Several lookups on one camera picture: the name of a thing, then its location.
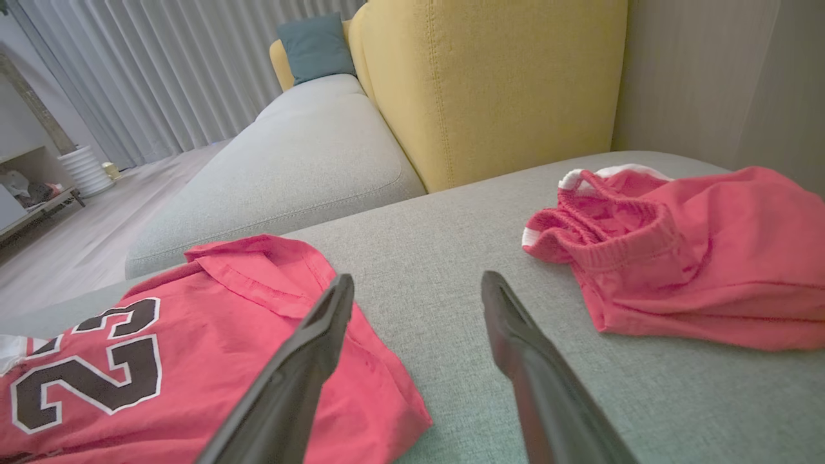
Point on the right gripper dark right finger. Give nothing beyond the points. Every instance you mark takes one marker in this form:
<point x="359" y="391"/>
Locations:
<point x="548" y="399"/>

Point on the brown wooden frame post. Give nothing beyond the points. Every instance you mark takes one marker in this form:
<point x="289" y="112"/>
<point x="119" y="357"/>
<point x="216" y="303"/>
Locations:
<point x="38" y="106"/>

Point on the teal throw pillow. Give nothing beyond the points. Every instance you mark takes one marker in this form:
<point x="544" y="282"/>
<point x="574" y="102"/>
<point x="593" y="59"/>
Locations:
<point x="316" y="48"/>

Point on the red basketball jersey white sleeves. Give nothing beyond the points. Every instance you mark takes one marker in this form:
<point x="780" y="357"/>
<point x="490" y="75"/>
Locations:
<point x="193" y="361"/>

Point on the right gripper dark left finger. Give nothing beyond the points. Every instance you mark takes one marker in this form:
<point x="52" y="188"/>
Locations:
<point x="290" y="386"/>

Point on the red shorts white trim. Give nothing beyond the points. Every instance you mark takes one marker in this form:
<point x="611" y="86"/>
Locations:
<point x="709" y="258"/>

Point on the small yellowish jar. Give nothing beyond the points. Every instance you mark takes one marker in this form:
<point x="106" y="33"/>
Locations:
<point x="111" y="171"/>

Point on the white ribbed cylinder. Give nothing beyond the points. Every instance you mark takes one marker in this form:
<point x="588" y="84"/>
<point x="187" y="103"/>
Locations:
<point x="86" y="171"/>

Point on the yellow sofa backrest cushion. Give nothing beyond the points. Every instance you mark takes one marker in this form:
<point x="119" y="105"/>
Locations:
<point x="282" y="67"/>
<point x="503" y="90"/>

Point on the low wooden shelf unit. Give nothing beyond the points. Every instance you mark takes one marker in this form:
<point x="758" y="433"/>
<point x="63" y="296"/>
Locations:
<point x="45" y="205"/>

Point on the grey pleated curtain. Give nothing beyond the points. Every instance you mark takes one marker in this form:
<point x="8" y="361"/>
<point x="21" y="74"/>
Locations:
<point x="161" y="64"/>

